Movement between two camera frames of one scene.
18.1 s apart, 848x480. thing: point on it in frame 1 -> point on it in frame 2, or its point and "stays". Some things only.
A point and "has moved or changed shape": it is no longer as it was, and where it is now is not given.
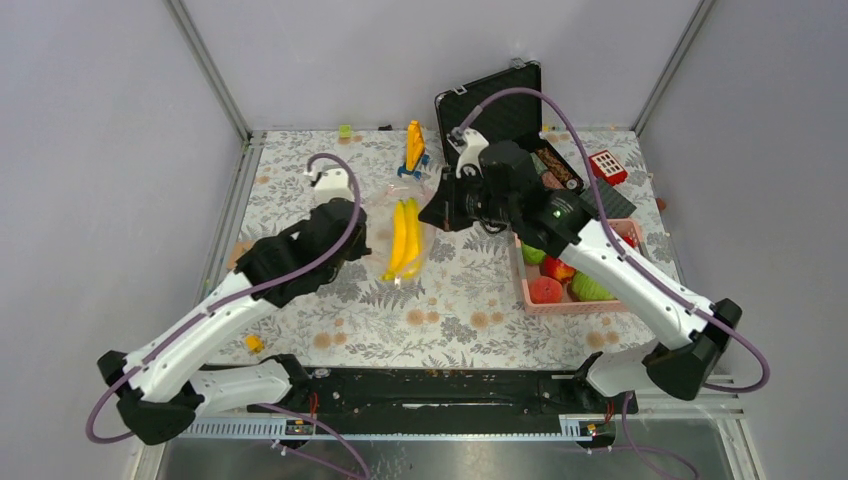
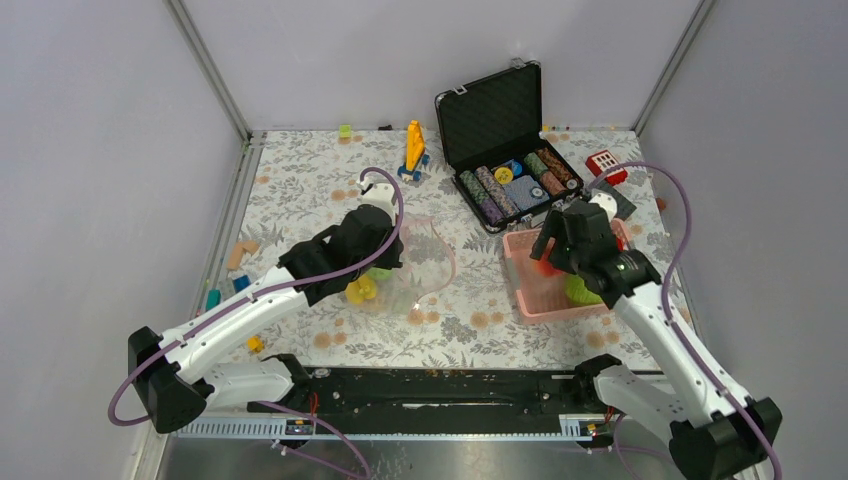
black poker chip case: [516, 118] stays
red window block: [608, 168] stays
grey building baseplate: [616, 205] stays
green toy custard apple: [532, 255] has moved or changed shape
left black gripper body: [334, 268] -> [371, 257]
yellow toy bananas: [407, 259] -> [360, 289]
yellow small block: [255, 343] stays
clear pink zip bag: [403, 246] has moved or changed shape
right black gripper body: [468, 199] -> [566, 256]
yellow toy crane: [415, 146] stays
